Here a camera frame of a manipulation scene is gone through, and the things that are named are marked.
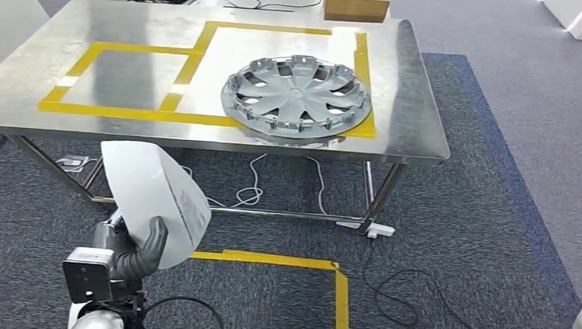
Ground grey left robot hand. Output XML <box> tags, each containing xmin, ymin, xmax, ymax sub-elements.
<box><xmin>90</xmin><ymin>211</ymin><xmax>170</xmax><ymax>284</ymax></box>

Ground white curved plastic part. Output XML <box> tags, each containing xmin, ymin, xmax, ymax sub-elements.
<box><xmin>93</xmin><ymin>139</ymin><xmax>216</xmax><ymax>274</ymax></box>

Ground stainless steel workbench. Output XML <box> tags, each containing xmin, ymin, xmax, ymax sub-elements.
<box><xmin>0</xmin><ymin>0</ymin><xmax>459</xmax><ymax>242</ymax></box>

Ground white floor socket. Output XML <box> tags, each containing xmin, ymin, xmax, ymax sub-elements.
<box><xmin>55</xmin><ymin>154</ymin><xmax>103</xmax><ymax>176</ymax></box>

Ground grey wheel hubcap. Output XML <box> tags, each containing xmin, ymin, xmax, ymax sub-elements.
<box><xmin>218</xmin><ymin>50</ymin><xmax>376</xmax><ymax>144</ymax></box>

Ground white power strip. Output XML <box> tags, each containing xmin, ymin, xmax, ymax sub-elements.
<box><xmin>334</xmin><ymin>220</ymin><xmax>397</xmax><ymax>241</ymax></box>

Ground brown cardboard box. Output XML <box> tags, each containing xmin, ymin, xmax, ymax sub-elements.
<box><xmin>322</xmin><ymin>0</ymin><xmax>390</xmax><ymax>24</ymax></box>

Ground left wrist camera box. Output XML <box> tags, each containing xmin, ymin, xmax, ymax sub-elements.
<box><xmin>59</xmin><ymin>246</ymin><xmax>117</xmax><ymax>306</ymax></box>

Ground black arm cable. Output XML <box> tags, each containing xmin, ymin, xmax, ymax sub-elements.
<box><xmin>141</xmin><ymin>294</ymin><xmax>229</xmax><ymax>329</ymax></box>

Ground white hanging cable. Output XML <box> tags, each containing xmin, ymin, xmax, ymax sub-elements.
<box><xmin>204</xmin><ymin>150</ymin><xmax>267</xmax><ymax>211</ymax></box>
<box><xmin>302</xmin><ymin>156</ymin><xmax>333</xmax><ymax>216</ymax></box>

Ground black floor cable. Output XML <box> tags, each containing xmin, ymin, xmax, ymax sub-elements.
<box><xmin>359</xmin><ymin>235</ymin><xmax>500</xmax><ymax>329</ymax></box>

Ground black desk cable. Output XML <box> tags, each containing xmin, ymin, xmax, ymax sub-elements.
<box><xmin>199</xmin><ymin>0</ymin><xmax>325</xmax><ymax>14</ymax></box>

